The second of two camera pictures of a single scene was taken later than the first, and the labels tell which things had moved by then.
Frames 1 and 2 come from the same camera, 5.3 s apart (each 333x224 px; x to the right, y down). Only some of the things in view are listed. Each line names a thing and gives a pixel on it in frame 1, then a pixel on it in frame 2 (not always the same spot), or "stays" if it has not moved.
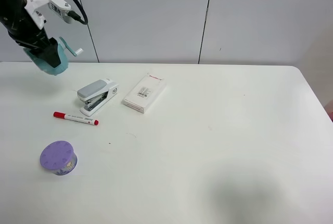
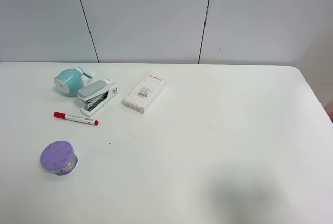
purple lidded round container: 59,157 stays
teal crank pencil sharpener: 63,63 to 70,80
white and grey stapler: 95,94 stays
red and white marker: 86,120 stays
